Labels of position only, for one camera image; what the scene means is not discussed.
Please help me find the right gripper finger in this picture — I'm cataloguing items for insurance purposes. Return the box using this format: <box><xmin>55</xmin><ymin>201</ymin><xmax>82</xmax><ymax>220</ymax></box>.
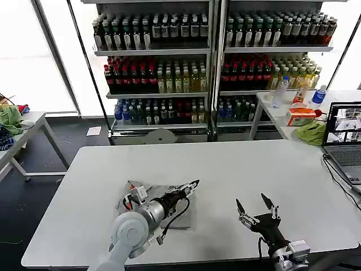
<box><xmin>260</xmin><ymin>192</ymin><xmax>281</xmax><ymax>221</ymax></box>
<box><xmin>235</xmin><ymin>198</ymin><xmax>259</xmax><ymax>228</ymax></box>

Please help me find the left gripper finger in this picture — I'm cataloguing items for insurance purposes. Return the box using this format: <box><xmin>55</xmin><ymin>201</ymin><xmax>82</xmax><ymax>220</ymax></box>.
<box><xmin>184</xmin><ymin>185</ymin><xmax>199</xmax><ymax>199</ymax></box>
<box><xmin>175</xmin><ymin>178</ymin><xmax>201</xmax><ymax>193</ymax></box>

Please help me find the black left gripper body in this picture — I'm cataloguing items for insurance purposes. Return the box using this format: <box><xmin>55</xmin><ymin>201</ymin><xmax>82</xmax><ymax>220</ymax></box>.
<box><xmin>159</xmin><ymin>190</ymin><xmax>189</xmax><ymax>213</ymax></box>

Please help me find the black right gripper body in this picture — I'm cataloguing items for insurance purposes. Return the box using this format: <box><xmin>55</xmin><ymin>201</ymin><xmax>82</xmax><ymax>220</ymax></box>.
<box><xmin>250</xmin><ymin>212</ymin><xmax>291</xmax><ymax>255</ymax></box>

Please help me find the grey printed t-shirt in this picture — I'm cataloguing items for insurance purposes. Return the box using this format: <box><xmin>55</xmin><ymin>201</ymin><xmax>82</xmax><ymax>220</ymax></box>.
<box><xmin>114</xmin><ymin>179</ymin><xmax>199</xmax><ymax>231</ymax></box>

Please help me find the white round disc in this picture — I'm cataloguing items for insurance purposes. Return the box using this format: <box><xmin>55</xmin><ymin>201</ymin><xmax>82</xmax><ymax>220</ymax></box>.
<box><xmin>143</xmin><ymin>128</ymin><xmax>178</xmax><ymax>145</ymax></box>

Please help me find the green plastic bag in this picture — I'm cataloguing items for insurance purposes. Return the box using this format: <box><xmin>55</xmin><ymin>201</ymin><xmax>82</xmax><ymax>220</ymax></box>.
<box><xmin>293</xmin><ymin>121</ymin><xmax>327</xmax><ymax>146</ymax></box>

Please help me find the grey open laptop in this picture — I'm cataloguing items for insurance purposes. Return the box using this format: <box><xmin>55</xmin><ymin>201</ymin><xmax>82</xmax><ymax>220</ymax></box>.
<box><xmin>321</xmin><ymin>101</ymin><xmax>361</xmax><ymax>194</ymax></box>

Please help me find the orange tissue box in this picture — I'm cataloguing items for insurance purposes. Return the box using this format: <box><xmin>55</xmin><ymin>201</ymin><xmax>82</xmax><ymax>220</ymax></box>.
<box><xmin>286</xmin><ymin>108</ymin><xmax>317</xmax><ymax>127</ymax></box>

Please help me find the white side table with bottles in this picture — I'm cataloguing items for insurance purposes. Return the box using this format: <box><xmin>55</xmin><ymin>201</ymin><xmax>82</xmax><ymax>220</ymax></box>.
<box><xmin>249</xmin><ymin>90</ymin><xmax>361</xmax><ymax>142</ymax></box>

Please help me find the bottle shelf with dark teas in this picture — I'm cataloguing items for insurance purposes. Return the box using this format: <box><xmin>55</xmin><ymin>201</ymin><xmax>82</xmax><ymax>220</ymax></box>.
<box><xmin>80</xmin><ymin>0</ymin><xmax>215</xmax><ymax>146</ymax></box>

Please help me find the clear water bottle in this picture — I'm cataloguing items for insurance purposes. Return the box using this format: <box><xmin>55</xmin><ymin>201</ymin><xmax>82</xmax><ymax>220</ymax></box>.
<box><xmin>270</xmin><ymin>75</ymin><xmax>290</xmax><ymax>110</ymax></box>

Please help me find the orange juice bottle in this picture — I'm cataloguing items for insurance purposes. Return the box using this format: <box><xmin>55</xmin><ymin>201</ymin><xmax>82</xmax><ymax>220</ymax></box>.
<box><xmin>292</xmin><ymin>81</ymin><xmax>310</xmax><ymax>104</ymax></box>

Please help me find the blue label bottle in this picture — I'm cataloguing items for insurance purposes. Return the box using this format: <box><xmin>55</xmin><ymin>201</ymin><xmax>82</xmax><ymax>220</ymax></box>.
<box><xmin>311</xmin><ymin>85</ymin><xmax>327</xmax><ymax>105</ymax></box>

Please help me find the bottle shelf with green caps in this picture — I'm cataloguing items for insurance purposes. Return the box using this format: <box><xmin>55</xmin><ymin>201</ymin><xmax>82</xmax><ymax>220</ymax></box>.
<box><xmin>214</xmin><ymin>0</ymin><xmax>349</xmax><ymax>142</ymax></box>

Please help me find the white side table with clothes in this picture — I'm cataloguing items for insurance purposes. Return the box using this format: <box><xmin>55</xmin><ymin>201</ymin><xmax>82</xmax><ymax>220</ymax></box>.
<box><xmin>0</xmin><ymin>111</ymin><xmax>70</xmax><ymax>183</ymax></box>

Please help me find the dark blue patterned cloth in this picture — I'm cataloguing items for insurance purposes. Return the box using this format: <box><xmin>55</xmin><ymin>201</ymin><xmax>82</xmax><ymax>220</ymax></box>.
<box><xmin>0</xmin><ymin>125</ymin><xmax>15</xmax><ymax>152</ymax></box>

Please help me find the green crumpled cloth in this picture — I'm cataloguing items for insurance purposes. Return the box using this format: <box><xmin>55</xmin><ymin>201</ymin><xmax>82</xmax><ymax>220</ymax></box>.
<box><xmin>0</xmin><ymin>106</ymin><xmax>25</xmax><ymax>136</ymax></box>

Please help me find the brown cardboard box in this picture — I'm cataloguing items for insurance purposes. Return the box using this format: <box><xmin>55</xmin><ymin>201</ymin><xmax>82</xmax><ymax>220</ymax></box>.
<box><xmin>0</xmin><ymin>94</ymin><xmax>15</xmax><ymax>108</ymax></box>

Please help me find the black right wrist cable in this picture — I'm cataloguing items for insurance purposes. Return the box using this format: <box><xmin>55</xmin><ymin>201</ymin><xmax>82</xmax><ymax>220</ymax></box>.
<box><xmin>257</xmin><ymin>236</ymin><xmax>266</xmax><ymax>259</ymax></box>

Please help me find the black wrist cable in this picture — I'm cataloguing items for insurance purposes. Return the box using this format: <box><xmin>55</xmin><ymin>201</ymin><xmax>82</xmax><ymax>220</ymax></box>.
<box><xmin>156</xmin><ymin>196</ymin><xmax>191</xmax><ymax>246</ymax></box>
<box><xmin>257</xmin><ymin>236</ymin><xmax>266</xmax><ymax>259</ymax></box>

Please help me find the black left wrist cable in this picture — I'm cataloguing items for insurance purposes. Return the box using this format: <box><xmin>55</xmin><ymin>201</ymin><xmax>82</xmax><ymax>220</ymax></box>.
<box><xmin>156</xmin><ymin>196</ymin><xmax>191</xmax><ymax>246</ymax></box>

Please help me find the black laptop cable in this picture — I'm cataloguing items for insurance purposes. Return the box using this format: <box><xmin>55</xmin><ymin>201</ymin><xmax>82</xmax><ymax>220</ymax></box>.
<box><xmin>322</xmin><ymin>154</ymin><xmax>361</xmax><ymax>212</ymax></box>

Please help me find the grey window post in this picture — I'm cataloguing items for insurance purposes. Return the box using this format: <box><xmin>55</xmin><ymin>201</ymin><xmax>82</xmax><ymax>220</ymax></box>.
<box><xmin>30</xmin><ymin>0</ymin><xmax>82</xmax><ymax>117</ymax></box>

